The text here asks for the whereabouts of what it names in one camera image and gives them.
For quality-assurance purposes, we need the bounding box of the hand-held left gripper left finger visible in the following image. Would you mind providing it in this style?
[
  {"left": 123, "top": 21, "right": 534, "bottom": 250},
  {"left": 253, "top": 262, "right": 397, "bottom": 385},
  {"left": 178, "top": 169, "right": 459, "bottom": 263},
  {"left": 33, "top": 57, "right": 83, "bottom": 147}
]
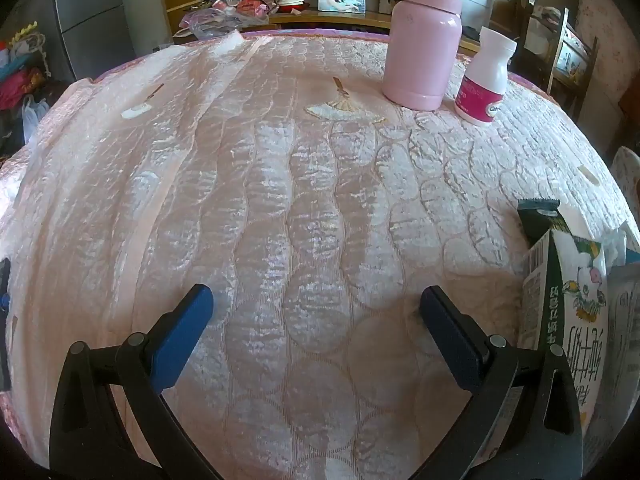
[{"left": 49, "top": 284, "right": 223, "bottom": 480}]

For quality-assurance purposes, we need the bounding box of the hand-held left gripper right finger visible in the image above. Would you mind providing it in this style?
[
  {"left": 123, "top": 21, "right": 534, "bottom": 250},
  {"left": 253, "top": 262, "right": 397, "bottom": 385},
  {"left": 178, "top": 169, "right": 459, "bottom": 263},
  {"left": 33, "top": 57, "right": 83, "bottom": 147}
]
[{"left": 415, "top": 285, "right": 586, "bottom": 480}]

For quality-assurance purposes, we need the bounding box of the green and white milk carton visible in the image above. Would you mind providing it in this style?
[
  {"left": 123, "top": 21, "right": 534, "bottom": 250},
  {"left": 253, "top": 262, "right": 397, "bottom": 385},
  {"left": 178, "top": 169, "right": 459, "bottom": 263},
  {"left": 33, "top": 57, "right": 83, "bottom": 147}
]
[{"left": 522, "top": 230, "right": 611, "bottom": 461}]

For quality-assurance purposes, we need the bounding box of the white printed snack bag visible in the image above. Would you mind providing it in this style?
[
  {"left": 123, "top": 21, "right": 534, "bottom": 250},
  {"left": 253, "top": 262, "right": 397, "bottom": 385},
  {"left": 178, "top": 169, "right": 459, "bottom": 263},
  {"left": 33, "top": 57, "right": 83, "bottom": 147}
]
[{"left": 582, "top": 230, "right": 640, "bottom": 480}]

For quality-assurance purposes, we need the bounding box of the dark green snack packet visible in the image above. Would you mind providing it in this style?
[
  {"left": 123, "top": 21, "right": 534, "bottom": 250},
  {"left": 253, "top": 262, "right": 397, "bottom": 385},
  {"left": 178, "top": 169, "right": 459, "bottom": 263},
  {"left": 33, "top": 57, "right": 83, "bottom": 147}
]
[{"left": 517, "top": 199, "right": 561, "bottom": 248}]

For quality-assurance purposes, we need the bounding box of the dark flat object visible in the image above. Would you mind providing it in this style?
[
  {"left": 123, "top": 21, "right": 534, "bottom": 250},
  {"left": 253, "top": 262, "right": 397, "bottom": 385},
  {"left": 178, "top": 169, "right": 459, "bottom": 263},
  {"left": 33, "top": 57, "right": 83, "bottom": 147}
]
[{"left": 0, "top": 259, "right": 12, "bottom": 393}]

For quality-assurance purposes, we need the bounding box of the white pill bottle pink label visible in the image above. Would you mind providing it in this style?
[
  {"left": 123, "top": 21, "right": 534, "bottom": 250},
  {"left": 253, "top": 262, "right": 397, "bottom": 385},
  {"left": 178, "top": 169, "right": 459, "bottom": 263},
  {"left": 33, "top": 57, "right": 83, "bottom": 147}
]
[{"left": 455, "top": 26, "right": 518, "bottom": 126}]

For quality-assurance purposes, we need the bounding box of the white plastic bag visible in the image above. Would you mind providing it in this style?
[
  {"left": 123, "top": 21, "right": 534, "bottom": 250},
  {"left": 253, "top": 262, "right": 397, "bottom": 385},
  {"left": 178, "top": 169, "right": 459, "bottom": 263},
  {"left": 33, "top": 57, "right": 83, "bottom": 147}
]
[{"left": 22, "top": 95, "right": 51, "bottom": 143}]

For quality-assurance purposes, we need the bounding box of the pink insulated bottle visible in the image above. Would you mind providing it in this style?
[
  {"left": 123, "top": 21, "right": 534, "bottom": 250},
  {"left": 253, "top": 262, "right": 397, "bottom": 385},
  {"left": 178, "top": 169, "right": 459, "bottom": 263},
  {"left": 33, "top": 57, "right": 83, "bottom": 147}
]
[{"left": 382, "top": 0, "right": 469, "bottom": 111}]

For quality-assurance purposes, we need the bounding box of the pile of colourful bags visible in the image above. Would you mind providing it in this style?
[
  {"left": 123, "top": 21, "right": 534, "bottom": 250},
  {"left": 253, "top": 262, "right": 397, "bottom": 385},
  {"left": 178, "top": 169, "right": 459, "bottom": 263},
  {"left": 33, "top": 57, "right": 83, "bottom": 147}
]
[{"left": 0, "top": 20, "right": 53, "bottom": 111}]

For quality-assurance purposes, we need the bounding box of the wooden chair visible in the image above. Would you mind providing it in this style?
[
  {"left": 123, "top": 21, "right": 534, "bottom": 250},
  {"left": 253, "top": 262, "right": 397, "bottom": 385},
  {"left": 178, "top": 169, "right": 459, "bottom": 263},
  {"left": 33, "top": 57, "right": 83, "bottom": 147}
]
[{"left": 515, "top": 0, "right": 601, "bottom": 111}]

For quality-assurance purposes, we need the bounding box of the clutter pile on cabinet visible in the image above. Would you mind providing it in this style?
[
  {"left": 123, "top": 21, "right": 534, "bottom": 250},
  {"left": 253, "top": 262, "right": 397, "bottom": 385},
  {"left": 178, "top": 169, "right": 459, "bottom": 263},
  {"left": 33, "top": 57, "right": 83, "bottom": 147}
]
[{"left": 187, "top": 0, "right": 308, "bottom": 41}]

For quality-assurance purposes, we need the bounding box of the grey refrigerator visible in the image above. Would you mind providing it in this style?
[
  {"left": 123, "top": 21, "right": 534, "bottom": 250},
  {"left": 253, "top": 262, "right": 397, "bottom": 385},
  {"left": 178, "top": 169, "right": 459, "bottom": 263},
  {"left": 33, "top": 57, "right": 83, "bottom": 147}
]
[{"left": 30, "top": 0, "right": 136, "bottom": 81}]

